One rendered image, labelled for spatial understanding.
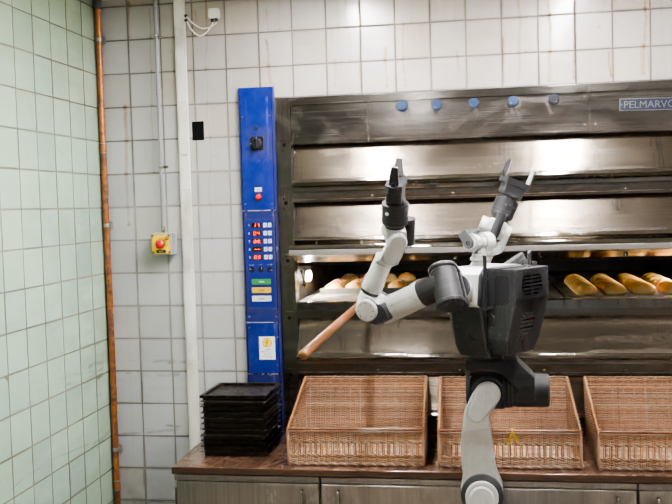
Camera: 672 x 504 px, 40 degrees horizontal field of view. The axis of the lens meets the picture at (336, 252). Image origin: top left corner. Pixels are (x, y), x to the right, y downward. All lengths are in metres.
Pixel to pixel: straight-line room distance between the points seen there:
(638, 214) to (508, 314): 1.23
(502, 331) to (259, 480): 1.26
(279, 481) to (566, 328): 1.40
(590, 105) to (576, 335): 0.99
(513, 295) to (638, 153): 1.29
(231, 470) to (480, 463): 1.07
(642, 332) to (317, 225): 1.48
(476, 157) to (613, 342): 0.99
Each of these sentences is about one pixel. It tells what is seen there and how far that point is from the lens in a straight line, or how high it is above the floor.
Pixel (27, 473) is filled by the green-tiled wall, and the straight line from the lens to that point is 3.79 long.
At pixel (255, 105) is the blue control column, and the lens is 4.14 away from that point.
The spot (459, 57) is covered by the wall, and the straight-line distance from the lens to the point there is 4.08.
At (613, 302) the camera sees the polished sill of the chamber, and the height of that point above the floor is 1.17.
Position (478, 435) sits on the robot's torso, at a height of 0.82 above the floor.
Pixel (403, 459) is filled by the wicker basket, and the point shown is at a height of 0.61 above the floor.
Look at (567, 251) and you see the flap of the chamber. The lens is 3.93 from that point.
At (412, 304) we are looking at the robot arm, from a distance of 3.00.
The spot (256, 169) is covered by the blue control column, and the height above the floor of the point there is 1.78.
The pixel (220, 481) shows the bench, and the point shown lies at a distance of 3.81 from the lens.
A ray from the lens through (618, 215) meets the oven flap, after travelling 4.07.
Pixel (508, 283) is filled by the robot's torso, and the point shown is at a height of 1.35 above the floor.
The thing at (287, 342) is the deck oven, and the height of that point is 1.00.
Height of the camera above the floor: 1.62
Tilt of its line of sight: 3 degrees down
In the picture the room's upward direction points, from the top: 2 degrees counter-clockwise
